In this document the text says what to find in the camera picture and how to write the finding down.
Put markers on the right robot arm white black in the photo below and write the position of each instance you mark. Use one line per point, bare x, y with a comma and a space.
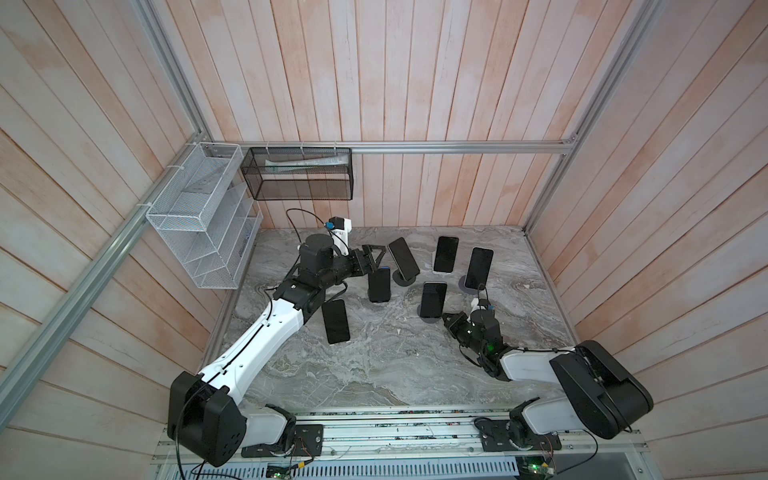
599, 396

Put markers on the black phone blue case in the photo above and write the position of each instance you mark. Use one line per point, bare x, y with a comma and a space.
378, 282

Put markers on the black mesh basket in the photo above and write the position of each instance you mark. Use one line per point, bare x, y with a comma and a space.
299, 173

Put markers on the aluminium frame rail left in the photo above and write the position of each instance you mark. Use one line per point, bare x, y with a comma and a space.
37, 355

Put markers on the grey phone stand front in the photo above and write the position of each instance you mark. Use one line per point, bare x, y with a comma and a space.
428, 320

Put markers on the white wire mesh shelf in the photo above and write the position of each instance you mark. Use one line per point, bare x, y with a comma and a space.
204, 215

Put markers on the aluminium frame rail back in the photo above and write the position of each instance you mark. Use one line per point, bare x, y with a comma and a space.
418, 147

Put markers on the green circuit board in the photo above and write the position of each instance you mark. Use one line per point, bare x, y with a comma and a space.
532, 469

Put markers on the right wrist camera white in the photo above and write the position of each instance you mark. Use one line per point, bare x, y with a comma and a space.
482, 307

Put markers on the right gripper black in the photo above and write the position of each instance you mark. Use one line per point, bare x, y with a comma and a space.
452, 325

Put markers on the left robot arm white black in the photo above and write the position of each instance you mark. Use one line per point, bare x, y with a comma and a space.
203, 413

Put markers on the black phone tilted on stand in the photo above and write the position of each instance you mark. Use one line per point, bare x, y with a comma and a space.
402, 254

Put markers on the white vented electronics box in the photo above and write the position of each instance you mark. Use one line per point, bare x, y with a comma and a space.
437, 468

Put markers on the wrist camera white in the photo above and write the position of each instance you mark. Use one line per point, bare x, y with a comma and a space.
339, 229
482, 307

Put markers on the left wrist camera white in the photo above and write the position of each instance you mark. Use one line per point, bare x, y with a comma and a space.
339, 229

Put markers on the aluminium frame rail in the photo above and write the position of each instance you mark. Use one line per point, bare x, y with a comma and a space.
418, 147
37, 355

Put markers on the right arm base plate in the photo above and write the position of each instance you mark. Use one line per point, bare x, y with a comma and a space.
498, 435

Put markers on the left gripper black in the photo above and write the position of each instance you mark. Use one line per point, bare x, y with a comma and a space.
356, 254

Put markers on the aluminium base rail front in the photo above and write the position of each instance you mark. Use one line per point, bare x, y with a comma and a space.
419, 432

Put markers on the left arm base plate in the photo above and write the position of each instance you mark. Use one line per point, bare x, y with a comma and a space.
302, 440

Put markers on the aluminium frame post right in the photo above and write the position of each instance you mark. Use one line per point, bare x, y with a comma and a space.
642, 23

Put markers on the grey stand under tilted phone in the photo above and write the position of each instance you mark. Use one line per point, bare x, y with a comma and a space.
405, 277

